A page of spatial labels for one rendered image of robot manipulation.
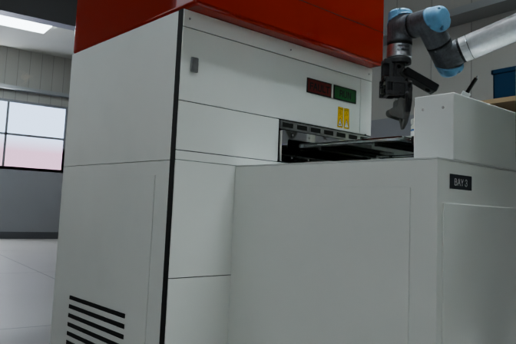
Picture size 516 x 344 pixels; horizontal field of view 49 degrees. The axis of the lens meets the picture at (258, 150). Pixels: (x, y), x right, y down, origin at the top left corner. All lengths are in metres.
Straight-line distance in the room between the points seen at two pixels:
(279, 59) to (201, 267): 0.66
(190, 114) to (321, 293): 0.56
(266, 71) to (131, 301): 0.76
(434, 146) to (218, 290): 0.70
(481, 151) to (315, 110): 0.66
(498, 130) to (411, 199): 0.32
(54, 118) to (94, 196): 9.08
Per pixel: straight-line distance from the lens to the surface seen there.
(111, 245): 1.72
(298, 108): 1.76
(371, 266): 1.24
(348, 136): 1.93
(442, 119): 1.24
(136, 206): 1.60
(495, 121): 1.39
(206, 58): 1.55
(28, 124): 10.76
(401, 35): 1.77
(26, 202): 10.71
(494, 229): 1.36
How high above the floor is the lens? 0.70
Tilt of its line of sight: 6 degrees up
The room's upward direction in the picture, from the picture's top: 2 degrees clockwise
